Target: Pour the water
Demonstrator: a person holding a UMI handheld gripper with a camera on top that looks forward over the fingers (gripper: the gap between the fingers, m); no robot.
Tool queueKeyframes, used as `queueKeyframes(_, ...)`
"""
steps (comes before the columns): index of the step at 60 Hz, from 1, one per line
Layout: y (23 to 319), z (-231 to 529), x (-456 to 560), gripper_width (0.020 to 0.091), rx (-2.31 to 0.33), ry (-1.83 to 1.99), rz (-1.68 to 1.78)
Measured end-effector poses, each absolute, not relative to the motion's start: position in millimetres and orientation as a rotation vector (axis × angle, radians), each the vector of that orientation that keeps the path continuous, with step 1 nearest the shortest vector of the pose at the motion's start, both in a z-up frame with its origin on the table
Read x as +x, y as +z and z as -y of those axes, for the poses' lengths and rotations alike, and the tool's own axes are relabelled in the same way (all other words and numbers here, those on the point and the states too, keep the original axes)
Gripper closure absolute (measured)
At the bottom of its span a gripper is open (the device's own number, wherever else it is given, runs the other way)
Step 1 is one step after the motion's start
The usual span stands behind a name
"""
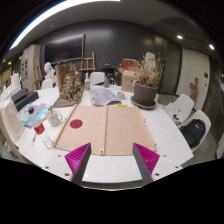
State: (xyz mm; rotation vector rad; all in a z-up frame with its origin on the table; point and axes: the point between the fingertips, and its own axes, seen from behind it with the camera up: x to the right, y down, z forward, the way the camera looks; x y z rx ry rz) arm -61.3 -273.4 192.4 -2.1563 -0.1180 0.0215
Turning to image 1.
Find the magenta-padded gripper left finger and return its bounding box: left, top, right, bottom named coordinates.
left=42, top=142, right=92, bottom=185

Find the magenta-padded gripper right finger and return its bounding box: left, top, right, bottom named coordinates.
left=132, top=142, right=184, bottom=186

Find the flat round red coaster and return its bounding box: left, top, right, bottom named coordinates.
left=69, top=118, right=84, bottom=130

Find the white mug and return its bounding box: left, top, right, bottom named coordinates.
left=44, top=108, right=64, bottom=128

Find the wooden brush with red ferrule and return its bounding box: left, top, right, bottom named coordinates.
left=30, top=132, right=38, bottom=147

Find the black backpack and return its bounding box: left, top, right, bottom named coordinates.
left=179, top=118, right=207, bottom=149

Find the dark plant saucer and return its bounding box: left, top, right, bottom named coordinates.
left=129, top=94, right=158, bottom=110

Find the dried plant in dark pot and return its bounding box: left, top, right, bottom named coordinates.
left=133, top=53, right=166, bottom=107

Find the white chair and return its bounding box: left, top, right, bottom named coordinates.
left=178, top=109, right=212, bottom=153
left=40, top=78, right=54, bottom=90
left=164, top=93, right=196, bottom=124
left=89, top=71, right=106, bottom=87

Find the grey newspaper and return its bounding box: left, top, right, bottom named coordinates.
left=89, top=85, right=123, bottom=106

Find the brown sculpture on board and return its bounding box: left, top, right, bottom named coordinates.
left=53, top=63, right=85, bottom=108

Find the white and green spray bottle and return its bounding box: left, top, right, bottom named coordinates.
left=84, top=72, right=91, bottom=91

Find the clear plastic bag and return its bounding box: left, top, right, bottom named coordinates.
left=0, top=88, right=26, bottom=141

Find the brown cardboard box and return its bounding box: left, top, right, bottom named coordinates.
left=120, top=68, right=141, bottom=94

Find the black box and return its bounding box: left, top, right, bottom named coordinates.
left=11, top=88, right=40, bottom=112

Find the wooden figure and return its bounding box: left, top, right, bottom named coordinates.
left=189, top=77, right=200, bottom=101

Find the wooden easel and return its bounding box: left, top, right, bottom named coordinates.
left=32, top=58, right=44, bottom=91
left=79, top=51, right=98, bottom=81

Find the white plaster bust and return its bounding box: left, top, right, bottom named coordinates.
left=43, top=61, right=57, bottom=81

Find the red box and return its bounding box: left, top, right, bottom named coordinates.
left=121, top=58, right=139, bottom=70

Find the white bag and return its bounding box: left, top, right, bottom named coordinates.
left=145, top=51, right=157, bottom=66

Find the white cabinet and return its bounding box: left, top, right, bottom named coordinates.
left=19, top=44, right=43, bottom=92

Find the long ceiling light panel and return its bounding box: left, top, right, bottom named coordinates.
left=9, top=0, right=121, bottom=51

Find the black wall screen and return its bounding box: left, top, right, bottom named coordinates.
left=43, top=33, right=85, bottom=65

